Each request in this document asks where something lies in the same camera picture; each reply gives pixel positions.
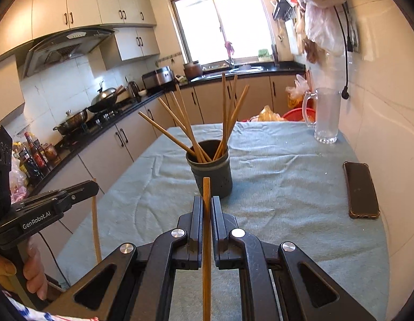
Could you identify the black wok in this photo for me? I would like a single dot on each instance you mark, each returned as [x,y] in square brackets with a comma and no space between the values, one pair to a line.
[105,98]

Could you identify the striped clothing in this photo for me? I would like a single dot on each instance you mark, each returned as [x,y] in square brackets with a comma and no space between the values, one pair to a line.
[33,314]

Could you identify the pink and white plastic bag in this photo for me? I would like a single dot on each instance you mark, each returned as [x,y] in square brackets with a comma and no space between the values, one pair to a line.
[18,182]

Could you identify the wooden chopstick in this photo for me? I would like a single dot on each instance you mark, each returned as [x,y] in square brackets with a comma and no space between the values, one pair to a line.
[207,194]
[96,234]

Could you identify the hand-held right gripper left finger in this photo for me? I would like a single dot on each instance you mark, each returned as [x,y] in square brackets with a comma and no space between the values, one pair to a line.
[199,227]

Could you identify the yellow plastic bag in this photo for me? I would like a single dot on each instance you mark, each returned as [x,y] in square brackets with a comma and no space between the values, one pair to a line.
[270,115]

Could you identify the green sponge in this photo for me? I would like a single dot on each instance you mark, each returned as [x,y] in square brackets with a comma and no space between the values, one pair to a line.
[265,54]

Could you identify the phone in dark case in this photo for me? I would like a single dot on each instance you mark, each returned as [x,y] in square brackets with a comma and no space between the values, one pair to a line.
[360,190]

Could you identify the sink faucet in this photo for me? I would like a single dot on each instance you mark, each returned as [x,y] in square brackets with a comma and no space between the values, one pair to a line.
[229,57]

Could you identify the dark grey chopstick holder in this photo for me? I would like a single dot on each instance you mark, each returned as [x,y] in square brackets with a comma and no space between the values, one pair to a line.
[213,174]

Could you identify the range hood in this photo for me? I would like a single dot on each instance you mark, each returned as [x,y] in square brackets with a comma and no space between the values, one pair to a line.
[60,48]

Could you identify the brown clay pot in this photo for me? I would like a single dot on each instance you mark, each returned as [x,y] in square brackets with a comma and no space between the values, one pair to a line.
[192,71]

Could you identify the black wall rack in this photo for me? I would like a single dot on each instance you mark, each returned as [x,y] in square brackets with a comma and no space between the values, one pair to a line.
[282,8]

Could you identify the orange and white plastic bag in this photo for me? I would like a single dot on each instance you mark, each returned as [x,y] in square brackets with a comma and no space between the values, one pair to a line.
[298,93]

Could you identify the clear glass pitcher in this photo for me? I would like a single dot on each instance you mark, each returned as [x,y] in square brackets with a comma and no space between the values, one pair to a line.
[327,117]

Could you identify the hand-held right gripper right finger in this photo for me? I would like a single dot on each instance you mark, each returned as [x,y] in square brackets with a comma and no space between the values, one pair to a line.
[215,227]

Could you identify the beige wall cabinets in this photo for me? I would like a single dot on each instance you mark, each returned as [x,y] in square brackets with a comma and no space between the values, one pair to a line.
[93,3]

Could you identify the group of sauce bottles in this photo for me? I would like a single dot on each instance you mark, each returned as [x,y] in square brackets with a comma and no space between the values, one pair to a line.
[34,157]

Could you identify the white hanging plastic bag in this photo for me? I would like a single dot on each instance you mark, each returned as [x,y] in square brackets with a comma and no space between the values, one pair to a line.
[323,30]

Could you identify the kitchen window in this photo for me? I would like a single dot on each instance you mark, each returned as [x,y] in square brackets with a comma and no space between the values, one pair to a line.
[210,23]

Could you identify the gas stove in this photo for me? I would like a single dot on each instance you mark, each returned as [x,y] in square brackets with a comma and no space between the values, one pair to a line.
[103,118]

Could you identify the group of wooden chopsticks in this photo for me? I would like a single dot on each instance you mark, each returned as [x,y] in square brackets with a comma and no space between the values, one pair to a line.
[224,107]

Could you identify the steel cooking pot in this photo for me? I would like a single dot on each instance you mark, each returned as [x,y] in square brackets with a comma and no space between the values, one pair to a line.
[71,120]

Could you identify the person's left hand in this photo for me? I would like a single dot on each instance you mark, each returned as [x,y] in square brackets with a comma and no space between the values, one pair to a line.
[34,274]

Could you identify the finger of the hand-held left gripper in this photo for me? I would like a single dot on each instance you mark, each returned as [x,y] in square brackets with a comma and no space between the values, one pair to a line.
[70,195]

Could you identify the red plastic basin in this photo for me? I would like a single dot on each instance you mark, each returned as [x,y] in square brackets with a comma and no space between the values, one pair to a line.
[297,114]

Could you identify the steel rice cooker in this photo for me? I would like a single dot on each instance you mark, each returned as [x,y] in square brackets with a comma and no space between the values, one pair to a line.
[158,77]

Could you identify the dark electric kettle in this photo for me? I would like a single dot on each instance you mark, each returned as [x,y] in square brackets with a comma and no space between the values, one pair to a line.
[134,89]

